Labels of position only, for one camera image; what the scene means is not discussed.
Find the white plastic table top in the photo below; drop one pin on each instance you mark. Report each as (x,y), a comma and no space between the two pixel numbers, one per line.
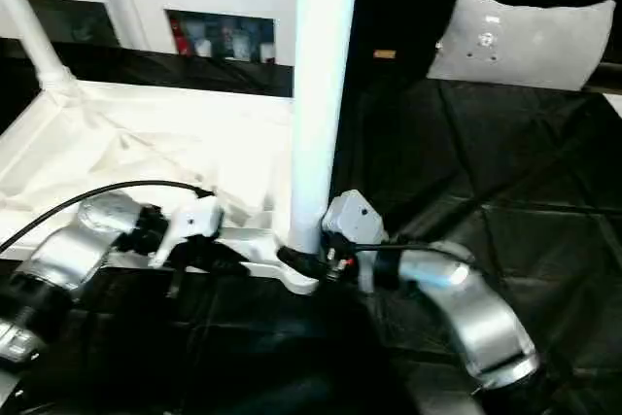
(121,143)

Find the white plastic table leg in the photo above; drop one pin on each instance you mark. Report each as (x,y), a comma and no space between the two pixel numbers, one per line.
(34,31)
(321,94)

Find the black work mat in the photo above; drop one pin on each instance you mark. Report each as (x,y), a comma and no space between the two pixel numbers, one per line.
(486,167)

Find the small white jar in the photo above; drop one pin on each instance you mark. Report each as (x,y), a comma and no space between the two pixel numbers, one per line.
(204,48)
(267,51)
(240,45)

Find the small tan label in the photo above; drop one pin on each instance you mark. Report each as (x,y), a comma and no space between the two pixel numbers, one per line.
(385,54)

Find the red box in cabinet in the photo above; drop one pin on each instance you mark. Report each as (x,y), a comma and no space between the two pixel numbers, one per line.
(181,38)

